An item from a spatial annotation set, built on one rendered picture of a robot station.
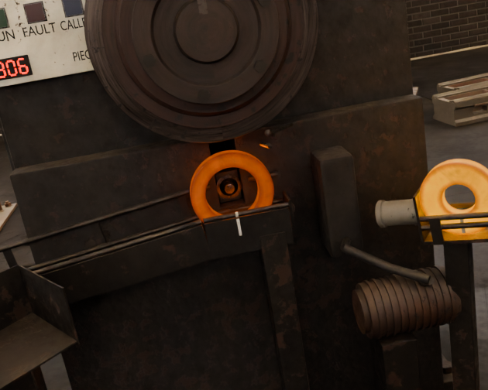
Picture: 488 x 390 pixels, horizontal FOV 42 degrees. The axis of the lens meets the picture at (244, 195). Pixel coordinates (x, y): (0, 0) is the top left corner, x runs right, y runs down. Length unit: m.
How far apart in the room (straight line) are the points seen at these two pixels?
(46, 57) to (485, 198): 0.96
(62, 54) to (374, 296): 0.85
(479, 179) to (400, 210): 0.17
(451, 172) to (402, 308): 0.30
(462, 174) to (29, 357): 0.90
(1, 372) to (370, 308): 0.74
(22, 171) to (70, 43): 0.30
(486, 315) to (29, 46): 1.67
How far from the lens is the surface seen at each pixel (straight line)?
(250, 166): 1.40
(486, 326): 2.28
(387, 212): 1.40
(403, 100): 1.55
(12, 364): 1.28
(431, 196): 1.37
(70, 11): 1.46
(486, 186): 1.34
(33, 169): 1.51
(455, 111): 4.73
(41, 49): 1.48
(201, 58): 1.24
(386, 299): 1.40
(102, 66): 1.33
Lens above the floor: 1.19
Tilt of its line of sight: 18 degrees down
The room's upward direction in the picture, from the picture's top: 10 degrees counter-clockwise
